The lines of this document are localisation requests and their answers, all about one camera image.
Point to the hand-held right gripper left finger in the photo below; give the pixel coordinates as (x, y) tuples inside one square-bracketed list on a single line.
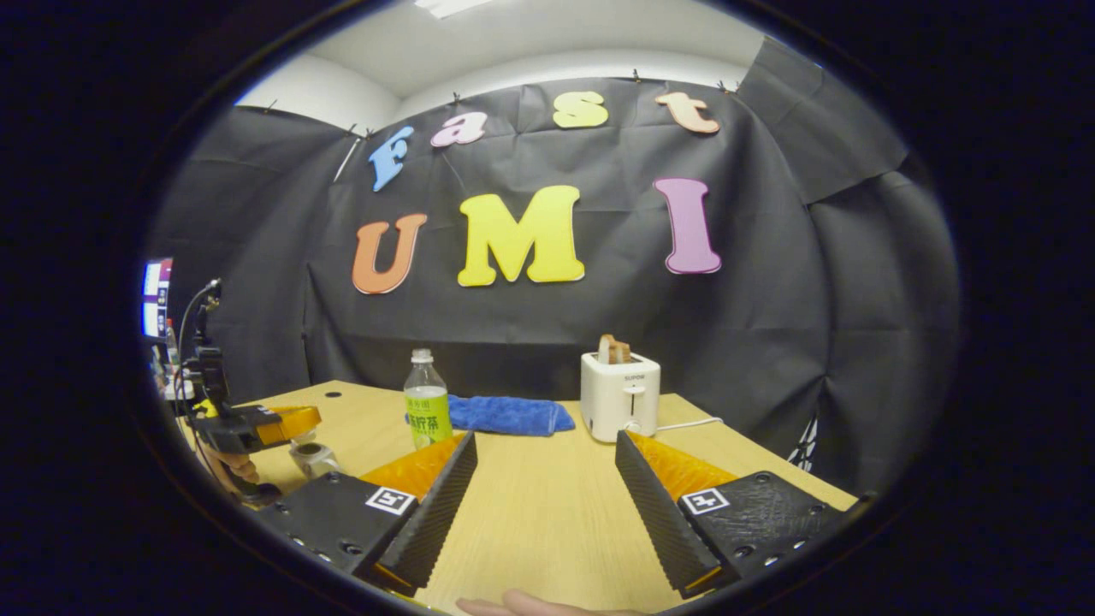
[(428, 513)]

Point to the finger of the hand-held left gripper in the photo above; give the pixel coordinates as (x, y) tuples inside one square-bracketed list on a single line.
[(291, 423)]

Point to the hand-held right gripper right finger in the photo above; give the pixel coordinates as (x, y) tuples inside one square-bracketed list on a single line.
[(663, 522)]

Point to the white teacup lid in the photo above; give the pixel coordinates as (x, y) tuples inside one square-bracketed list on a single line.
[(301, 438)]

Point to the white teacup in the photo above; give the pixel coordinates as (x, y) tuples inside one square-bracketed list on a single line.
[(318, 462)]

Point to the green label water bottle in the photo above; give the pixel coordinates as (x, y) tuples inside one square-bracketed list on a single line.
[(426, 415)]

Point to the red cap clear bottle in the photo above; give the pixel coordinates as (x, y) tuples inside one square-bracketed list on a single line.
[(172, 342)]

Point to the white side shelf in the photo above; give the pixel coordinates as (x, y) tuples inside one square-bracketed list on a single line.
[(178, 390)]

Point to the blue towel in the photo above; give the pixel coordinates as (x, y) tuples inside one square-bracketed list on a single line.
[(513, 415)]

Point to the white toaster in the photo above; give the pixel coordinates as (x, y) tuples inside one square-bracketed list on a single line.
[(618, 398)]

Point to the computer monitor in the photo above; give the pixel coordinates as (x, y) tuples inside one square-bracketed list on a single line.
[(156, 299)]

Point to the black white striped sheet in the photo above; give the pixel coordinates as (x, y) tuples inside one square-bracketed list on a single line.
[(802, 445)]

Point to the toasted bread slice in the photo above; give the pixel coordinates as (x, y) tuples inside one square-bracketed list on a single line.
[(614, 349)]

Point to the ceiling light panel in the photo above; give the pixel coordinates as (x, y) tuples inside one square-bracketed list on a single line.
[(449, 6)]

